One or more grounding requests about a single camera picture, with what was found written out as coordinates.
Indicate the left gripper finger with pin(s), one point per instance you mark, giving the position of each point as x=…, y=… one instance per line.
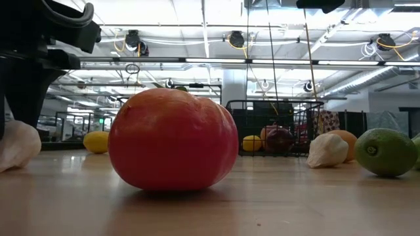
x=2, y=98
x=29, y=91

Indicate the white garlic bulb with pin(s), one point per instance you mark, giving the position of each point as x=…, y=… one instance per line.
x=19, y=147
x=326, y=150

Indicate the yellow lemon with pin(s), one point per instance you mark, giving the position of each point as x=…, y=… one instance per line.
x=95, y=142
x=252, y=143

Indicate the orange fruit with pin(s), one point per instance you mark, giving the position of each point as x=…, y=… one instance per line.
x=349, y=137

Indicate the dark red apple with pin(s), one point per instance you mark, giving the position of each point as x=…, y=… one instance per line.
x=279, y=141

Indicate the orange-red persimmon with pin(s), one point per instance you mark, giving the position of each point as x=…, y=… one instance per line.
x=170, y=141

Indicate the small green avocado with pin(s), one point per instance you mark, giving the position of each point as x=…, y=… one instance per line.
x=385, y=152

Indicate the ribbed light green squash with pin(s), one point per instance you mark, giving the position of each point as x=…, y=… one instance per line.
x=417, y=150

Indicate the small round hanging reel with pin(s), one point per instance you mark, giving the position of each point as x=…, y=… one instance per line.
x=264, y=84
x=169, y=83
x=307, y=86

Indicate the floral patterned cloth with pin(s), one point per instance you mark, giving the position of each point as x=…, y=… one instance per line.
x=328, y=121

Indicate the white building column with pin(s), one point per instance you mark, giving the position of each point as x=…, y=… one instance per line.
x=234, y=85

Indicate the black partition panel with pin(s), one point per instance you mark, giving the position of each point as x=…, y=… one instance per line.
x=354, y=123

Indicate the grey cover sheet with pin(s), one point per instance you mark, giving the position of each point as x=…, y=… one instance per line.
x=382, y=119

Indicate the black background metal frame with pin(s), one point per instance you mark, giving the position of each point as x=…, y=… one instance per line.
x=75, y=113

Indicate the silver ventilation duct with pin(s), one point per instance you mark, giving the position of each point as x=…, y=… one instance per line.
x=367, y=80

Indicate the long ceiling light rail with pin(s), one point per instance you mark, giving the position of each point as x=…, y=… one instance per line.
x=164, y=60

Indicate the dark door frame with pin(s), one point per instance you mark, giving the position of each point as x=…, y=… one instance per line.
x=411, y=121

